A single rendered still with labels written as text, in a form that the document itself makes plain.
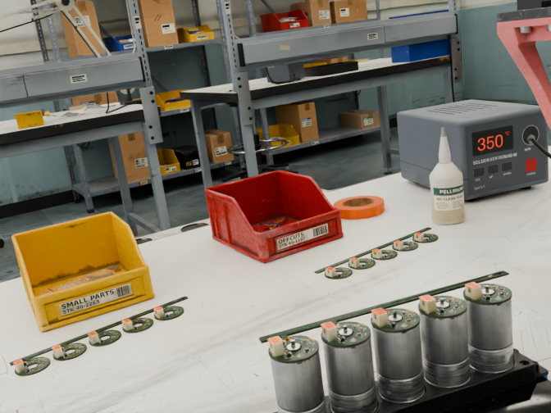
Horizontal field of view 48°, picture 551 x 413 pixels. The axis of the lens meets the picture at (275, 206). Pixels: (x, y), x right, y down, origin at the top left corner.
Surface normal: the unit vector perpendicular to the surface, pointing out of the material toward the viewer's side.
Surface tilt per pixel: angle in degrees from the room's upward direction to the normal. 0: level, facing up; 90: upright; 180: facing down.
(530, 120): 90
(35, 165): 90
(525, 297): 0
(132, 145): 91
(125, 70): 90
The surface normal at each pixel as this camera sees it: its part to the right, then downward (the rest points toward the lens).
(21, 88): 0.49, 0.17
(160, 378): -0.13, -0.96
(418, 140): -0.95, 0.19
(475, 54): -0.86, 0.24
